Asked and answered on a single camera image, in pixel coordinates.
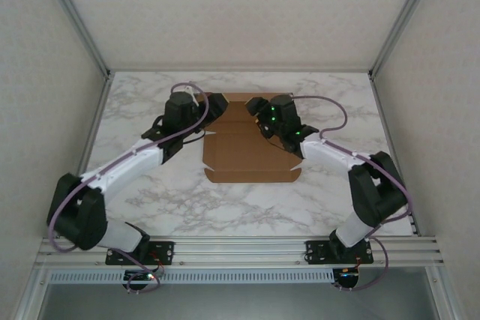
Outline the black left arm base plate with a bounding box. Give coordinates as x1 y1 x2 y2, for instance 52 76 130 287
105 240 176 265

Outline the small controller board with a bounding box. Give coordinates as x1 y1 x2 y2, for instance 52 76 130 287
336 267 362 280
123 269 158 283

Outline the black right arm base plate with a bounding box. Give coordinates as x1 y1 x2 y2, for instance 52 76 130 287
305 239 375 265

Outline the aluminium table side rail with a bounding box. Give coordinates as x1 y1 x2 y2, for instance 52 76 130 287
73 71 115 181
368 71 419 238

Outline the aluminium lower frame post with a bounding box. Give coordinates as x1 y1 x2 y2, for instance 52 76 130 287
13 269 52 320
427 267 468 320

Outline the aluminium frame post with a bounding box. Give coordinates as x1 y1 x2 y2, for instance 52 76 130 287
36 0 113 78
13 269 52 320
368 0 444 78
427 267 468 320

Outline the white slotted cable duct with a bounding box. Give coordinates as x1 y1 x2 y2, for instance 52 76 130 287
47 269 336 285

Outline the brown cardboard box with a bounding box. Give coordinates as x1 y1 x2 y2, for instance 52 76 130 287
201 91 303 185

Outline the aluminium mounting rail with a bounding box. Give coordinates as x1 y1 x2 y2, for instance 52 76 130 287
35 236 446 271

